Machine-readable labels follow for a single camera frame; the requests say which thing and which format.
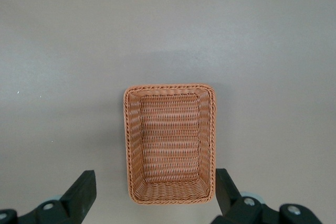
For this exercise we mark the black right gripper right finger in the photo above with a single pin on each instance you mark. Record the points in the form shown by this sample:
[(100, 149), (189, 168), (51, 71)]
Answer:
[(228, 197)]

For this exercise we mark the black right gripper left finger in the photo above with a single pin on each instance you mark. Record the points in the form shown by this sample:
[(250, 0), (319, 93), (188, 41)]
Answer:
[(78, 195)]

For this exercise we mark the brown deep wicker basket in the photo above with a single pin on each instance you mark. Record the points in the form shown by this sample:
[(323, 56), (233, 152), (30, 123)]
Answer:
[(170, 140)]

